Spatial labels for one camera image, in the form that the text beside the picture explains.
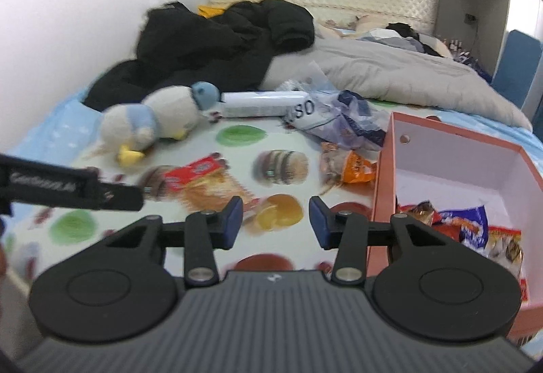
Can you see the red gold snack packet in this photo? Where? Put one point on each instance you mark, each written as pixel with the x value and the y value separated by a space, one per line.
pixel 418 214

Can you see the red white snack packet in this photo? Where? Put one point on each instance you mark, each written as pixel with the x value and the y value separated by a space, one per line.
pixel 502 250

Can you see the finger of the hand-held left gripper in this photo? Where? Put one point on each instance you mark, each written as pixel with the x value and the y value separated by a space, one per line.
pixel 123 198

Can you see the black jacket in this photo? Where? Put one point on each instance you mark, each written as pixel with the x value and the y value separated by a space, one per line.
pixel 203 46

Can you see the grey duvet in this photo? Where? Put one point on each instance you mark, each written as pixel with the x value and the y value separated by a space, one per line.
pixel 403 71

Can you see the red label biscuit packet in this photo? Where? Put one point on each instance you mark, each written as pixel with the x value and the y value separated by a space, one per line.
pixel 199 178

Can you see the clear plastic bag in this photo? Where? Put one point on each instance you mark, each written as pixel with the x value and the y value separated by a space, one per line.
pixel 339 118

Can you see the blue snack packet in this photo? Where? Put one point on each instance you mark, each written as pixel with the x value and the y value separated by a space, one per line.
pixel 464 224

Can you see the pink cardboard box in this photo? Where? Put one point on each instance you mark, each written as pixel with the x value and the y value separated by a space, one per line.
pixel 449 161

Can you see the yellow item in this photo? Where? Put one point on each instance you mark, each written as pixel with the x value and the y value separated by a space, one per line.
pixel 211 11

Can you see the blue chair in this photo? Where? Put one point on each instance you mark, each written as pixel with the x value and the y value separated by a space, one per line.
pixel 517 67

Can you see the patterned pillow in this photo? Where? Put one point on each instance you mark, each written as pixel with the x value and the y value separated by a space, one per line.
pixel 339 23

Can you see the food printed plastic mat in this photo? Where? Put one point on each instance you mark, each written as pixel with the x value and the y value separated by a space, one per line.
pixel 237 135

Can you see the white tube package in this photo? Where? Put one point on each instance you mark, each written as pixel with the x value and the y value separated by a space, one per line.
pixel 258 105

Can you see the orange snack packet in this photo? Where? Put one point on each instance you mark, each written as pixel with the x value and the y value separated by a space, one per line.
pixel 352 165

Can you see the dark clothes pile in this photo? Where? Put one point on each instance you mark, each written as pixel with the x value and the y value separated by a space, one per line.
pixel 413 35

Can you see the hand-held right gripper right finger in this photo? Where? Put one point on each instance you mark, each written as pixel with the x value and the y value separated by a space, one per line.
pixel 319 222

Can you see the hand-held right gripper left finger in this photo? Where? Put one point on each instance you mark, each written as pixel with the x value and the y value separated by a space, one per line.
pixel 232 222

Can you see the plush penguin toy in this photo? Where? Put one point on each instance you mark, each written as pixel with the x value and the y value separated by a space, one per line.
pixel 165 114

